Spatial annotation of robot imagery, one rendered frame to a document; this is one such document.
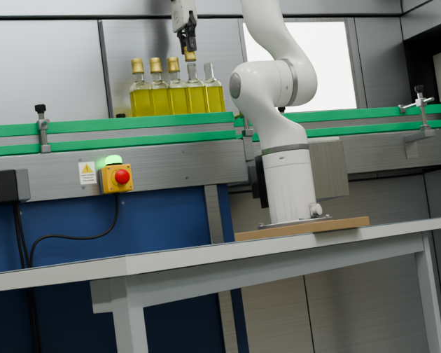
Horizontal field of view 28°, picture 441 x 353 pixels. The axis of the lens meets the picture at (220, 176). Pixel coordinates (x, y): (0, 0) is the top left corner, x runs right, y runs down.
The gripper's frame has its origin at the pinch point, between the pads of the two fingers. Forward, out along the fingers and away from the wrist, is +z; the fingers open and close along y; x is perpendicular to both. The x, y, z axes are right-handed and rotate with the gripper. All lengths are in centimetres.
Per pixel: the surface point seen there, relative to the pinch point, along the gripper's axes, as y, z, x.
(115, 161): 21, 36, -35
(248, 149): 15.2, 35.0, 7.9
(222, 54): -12.4, -0.1, 17.3
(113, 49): -12.3, -2.7, -20.1
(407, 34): -13, -6, 93
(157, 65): 1.2, 6.0, -11.5
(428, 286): 15, 83, 65
